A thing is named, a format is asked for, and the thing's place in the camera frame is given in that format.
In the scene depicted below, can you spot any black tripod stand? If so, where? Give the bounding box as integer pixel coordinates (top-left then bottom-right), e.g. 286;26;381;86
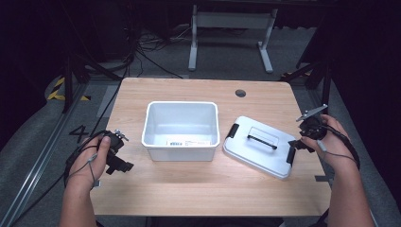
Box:
60;51;123;114
279;58;334;115

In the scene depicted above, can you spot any thin grey right gripper cable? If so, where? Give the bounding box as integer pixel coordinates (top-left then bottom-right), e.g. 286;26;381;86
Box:
316;139;358;163

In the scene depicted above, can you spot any thin grey gripper cable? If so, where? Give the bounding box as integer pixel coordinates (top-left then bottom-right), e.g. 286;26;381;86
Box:
316;139;358;163
68;152;99;191

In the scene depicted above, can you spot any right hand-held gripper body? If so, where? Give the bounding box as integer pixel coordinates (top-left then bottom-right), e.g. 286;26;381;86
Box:
295;104;329;142

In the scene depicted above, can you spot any person's left hand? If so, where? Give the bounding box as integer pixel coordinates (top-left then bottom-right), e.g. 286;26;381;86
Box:
67;133;113;190

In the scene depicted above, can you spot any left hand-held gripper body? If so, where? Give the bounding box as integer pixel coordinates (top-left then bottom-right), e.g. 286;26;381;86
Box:
96;128;131;166

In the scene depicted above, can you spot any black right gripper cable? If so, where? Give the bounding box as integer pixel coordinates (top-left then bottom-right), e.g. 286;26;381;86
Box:
323;124;361;171

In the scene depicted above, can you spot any yellow black floor tape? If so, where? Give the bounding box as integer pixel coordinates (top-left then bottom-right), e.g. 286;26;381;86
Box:
46;76;93;102

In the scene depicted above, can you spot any white lid with black handle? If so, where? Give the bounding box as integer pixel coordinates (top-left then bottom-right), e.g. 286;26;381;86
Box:
222;115;299;181

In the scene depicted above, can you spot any grey metal table frame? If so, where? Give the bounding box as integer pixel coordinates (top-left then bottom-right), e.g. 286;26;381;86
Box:
187;4;279;75

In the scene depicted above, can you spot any metal floor rail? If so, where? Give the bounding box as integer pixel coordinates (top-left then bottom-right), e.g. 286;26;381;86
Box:
0;82;91;227

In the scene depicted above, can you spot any bundle of floor cables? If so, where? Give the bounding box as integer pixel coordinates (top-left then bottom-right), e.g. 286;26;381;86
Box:
124;18;193;79

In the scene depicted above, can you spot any person's right hand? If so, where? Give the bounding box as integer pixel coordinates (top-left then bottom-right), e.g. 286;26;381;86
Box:
300;113;357;173

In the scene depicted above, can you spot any thin grey left gripper cable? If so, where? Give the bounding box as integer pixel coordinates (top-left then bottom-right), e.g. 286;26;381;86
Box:
68;152;99;191

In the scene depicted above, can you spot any white plastic storage box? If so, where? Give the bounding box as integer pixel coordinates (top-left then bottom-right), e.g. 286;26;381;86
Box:
141;100;221;163

